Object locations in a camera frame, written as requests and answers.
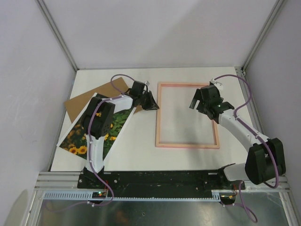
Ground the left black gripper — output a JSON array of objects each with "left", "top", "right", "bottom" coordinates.
[{"left": 138, "top": 91, "right": 159, "bottom": 111}]

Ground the pink wooden picture frame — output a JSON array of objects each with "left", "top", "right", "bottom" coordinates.
[{"left": 155, "top": 82, "right": 220, "bottom": 149}]

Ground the clear acrylic sheet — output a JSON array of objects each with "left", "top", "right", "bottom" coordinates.
[{"left": 159, "top": 85, "right": 215, "bottom": 145}]

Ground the sunflower photo print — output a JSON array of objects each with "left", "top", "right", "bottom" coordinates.
[{"left": 57, "top": 104, "right": 135, "bottom": 161}]

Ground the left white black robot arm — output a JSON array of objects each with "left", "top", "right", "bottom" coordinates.
[{"left": 81, "top": 81, "right": 159, "bottom": 188}]

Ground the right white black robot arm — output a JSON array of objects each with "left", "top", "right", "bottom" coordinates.
[{"left": 190, "top": 84, "right": 286, "bottom": 189}]

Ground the brown cardboard backing board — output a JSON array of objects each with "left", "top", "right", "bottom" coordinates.
[{"left": 63, "top": 77, "right": 143, "bottom": 123}]

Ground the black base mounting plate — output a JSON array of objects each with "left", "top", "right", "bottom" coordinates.
[{"left": 77, "top": 169, "right": 245, "bottom": 199}]

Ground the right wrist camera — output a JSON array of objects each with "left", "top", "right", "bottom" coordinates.
[{"left": 210, "top": 79, "right": 223, "bottom": 90}]

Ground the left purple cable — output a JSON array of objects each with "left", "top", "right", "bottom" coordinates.
[{"left": 44, "top": 74, "right": 151, "bottom": 212}]

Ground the purple cable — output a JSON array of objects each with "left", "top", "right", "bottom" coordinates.
[
  {"left": 211, "top": 74, "right": 282, "bottom": 223},
  {"left": 44, "top": 74, "right": 151, "bottom": 212}
]

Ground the white slotted cable duct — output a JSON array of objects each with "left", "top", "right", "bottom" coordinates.
[{"left": 42, "top": 189, "right": 236, "bottom": 202}]

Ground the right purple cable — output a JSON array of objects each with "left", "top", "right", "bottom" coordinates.
[{"left": 211, "top": 74, "right": 282, "bottom": 223}]

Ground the aluminium frame rail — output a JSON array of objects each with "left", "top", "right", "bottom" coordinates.
[{"left": 35, "top": 0, "right": 78, "bottom": 72}]

